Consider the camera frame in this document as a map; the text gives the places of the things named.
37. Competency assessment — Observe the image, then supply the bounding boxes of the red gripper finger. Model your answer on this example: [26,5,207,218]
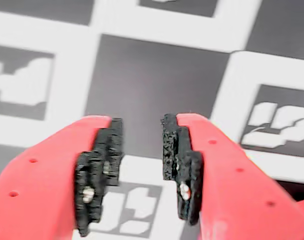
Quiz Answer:
[161,112,304,240]
[0,114,124,240]

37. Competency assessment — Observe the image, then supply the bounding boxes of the black white marker checkerboard mat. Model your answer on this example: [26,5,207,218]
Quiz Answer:
[0,0,304,240]

